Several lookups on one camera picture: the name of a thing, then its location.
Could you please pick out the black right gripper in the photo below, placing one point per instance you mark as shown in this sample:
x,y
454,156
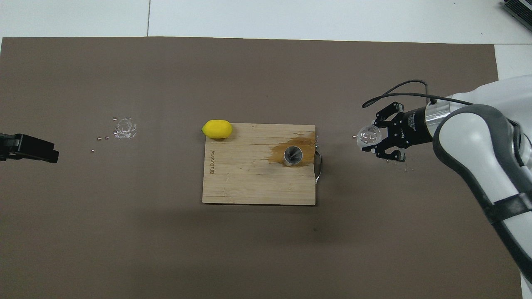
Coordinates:
x,y
409,128

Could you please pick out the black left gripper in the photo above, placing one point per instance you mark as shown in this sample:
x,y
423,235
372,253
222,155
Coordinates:
x,y
8,147

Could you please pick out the small clear glass cup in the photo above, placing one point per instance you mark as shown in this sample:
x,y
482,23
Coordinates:
x,y
369,136

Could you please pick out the metal double jigger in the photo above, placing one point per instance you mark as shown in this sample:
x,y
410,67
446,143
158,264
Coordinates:
x,y
293,155

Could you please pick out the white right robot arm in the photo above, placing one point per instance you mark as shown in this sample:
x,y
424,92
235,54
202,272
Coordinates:
x,y
478,137

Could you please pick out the clear glass cup left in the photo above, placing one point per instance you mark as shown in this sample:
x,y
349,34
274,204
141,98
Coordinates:
x,y
124,128

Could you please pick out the brown table mat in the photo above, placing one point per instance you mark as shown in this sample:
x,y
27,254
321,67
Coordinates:
x,y
124,232

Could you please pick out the wooden cutting board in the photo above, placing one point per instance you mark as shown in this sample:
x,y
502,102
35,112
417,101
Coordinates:
x,y
249,178

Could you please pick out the yellow lemon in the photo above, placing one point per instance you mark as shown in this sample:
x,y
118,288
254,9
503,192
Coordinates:
x,y
217,129

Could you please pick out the grey ribbed device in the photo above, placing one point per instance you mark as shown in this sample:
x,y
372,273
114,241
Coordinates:
x,y
519,10

